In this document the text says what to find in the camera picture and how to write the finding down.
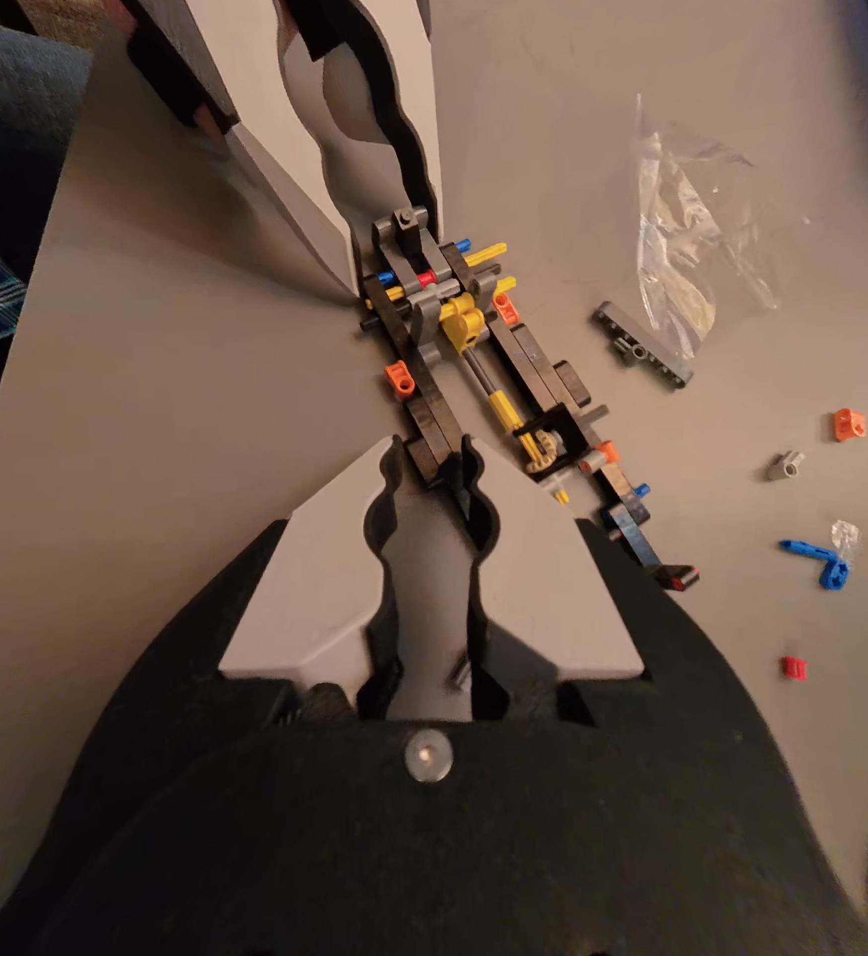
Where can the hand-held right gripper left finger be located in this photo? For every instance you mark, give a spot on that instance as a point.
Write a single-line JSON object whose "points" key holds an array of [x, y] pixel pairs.
{"points": [[307, 597]]}

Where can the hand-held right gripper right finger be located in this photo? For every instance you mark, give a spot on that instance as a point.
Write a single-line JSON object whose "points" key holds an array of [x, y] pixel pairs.
{"points": [[561, 597]]}

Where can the black lego drive shaft assembly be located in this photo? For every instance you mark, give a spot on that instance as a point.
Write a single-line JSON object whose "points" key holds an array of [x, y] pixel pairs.
{"points": [[546, 373]]}

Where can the small clear plastic scrap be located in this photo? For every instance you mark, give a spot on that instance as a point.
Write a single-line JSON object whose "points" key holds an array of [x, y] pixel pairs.
{"points": [[846, 538]]}

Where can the small grey lego piece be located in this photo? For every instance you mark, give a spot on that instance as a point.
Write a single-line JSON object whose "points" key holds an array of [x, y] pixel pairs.
{"points": [[460, 674]]}

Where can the light grey lego connector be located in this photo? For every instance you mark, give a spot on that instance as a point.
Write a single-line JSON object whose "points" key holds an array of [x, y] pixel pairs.
{"points": [[785, 467]]}

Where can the orange lego connector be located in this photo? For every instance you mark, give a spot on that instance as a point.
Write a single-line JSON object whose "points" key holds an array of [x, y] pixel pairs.
{"points": [[848, 426]]}

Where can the small red lego piece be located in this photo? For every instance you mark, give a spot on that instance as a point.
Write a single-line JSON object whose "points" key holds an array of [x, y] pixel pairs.
{"points": [[794, 668]]}

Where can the blue angled lego piece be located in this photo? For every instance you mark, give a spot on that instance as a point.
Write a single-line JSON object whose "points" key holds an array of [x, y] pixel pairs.
{"points": [[833, 573]]}

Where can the clear plastic bag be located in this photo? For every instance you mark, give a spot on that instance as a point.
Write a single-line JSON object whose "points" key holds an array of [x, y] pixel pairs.
{"points": [[673, 246]]}

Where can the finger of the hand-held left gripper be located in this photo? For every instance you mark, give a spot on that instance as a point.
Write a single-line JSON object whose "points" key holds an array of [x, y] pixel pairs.
{"points": [[419, 89], [284, 149]]}

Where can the small dark grey lego connector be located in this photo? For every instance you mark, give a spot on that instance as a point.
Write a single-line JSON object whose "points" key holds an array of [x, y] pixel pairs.
{"points": [[634, 351]]}

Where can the grey lego beam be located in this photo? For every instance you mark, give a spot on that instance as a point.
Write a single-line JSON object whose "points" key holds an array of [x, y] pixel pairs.
{"points": [[647, 336]]}

